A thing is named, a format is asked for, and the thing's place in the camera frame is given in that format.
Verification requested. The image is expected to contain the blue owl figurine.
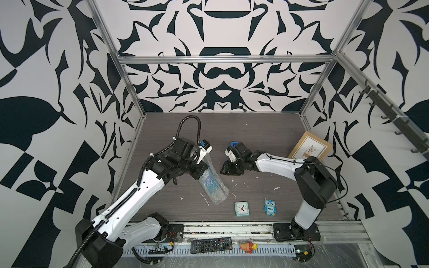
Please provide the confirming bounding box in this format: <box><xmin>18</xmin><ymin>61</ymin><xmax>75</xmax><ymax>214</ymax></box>
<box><xmin>264</xmin><ymin>199</ymin><xmax>277</xmax><ymax>216</ymax></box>

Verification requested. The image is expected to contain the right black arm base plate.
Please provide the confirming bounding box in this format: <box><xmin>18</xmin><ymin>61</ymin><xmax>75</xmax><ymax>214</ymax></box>
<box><xmin>273</xmin><ymin>222</ymin><xmax>321</xmax><ymax>242</ymax></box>

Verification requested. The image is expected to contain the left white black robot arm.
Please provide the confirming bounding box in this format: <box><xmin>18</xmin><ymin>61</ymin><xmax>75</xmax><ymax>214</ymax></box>
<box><xmin>66</xmin><ymin>135</ymin><xmax>212</xmax><ymax>268</ymax></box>

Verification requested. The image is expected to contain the small circuit board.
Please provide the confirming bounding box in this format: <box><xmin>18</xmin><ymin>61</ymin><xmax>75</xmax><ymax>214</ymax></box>
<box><xmin>293</xmin><ymin>243</ymin><xmax>315</xmax><ymax>263</ymax></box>
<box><xmin>147</xmin><ymin>243</ymin><xmax>174</xmax><ymax>255</ymax></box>

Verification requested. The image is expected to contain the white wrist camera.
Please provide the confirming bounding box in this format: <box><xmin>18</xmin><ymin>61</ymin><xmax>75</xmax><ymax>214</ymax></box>
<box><xmin>225</xmin><ymin>149</ymin><xmax>237</xmax><ymax>163</ymax></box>
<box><xmin>196</xmin><ymin>140</ymin><xmax>213</xmax><ymax>164</ymax></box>

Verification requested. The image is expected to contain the clear bubble wrap sheet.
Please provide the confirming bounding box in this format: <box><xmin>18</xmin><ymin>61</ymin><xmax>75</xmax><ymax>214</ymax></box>
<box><xmin>199</xmin><ymin>154</ymin><xmax>229</xmax><ymax>204</ymax></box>

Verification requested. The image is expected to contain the black wall hook rack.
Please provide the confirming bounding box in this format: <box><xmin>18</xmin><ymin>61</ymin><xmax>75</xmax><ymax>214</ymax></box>
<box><xmin>359</xmin><ymin>79</ymin><xmax>429</xmax><ymax>161</ymax></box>

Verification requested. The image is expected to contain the red yellow toy figure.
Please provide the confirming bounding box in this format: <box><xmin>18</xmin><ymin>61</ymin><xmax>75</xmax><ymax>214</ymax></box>
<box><xmin>240</xmin><ymin>241</ymin><xmax>258</xmax><ymax>254</ymax></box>

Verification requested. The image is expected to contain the small teal alarm clock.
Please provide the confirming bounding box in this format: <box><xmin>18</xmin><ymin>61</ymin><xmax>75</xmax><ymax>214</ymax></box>
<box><xmin>235</xmin><ymin>202</ymin><xmax>250</xmax><ymax>217</ymax></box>

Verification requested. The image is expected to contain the wooden framed picture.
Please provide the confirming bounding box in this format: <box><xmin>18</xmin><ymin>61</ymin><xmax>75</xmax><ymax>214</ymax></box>
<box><xmin>288</xmin><ymin>131</ymin><xmax>333</xmax><ymax>160</ymax></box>

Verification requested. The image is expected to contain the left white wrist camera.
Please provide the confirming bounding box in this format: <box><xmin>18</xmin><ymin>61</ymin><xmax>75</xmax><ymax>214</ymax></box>
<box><xmin>196</xmin><ymin>140</ymin><xmax>213</xmax><ymax>164</ymax></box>

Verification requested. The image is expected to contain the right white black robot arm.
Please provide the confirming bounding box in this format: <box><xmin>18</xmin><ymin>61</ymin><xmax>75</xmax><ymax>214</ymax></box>
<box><xmin>221</xmin><ymin>142</ymin><xmax>339</xmax><ymax>231</ymax></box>

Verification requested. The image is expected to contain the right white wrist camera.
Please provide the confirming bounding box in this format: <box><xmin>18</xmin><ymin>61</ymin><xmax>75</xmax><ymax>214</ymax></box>
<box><xmin>225</xmin><ymin>149</ymin><xmax>237</xmax><ymax>163</ymax></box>

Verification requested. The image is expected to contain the right small circuit board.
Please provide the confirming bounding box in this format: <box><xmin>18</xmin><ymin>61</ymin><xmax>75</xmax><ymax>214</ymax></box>
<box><xmin>293</xmin><ymin>243</ymin><xmax>315</xmax><ymax>263</ymax></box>

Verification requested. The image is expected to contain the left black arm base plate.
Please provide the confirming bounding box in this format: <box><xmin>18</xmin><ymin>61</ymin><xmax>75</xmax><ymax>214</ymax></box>
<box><xmin>166</xmin><ymin>223</ymin><xmax>184</xmax><ymax>243</ymax></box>

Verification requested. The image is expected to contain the black remote control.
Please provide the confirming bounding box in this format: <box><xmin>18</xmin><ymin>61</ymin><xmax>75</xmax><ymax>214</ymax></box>
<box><xmin>190</xmin><ymin>237</ymin><xmax>232</xmax><ymax>254</ymax></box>

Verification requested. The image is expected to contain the left small circuit board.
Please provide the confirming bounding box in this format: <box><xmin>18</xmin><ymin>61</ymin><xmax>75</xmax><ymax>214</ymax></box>
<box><xmin>147</xmin><ymin>243</ymin><xmax>174</xmax><ymax>255</ymax></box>

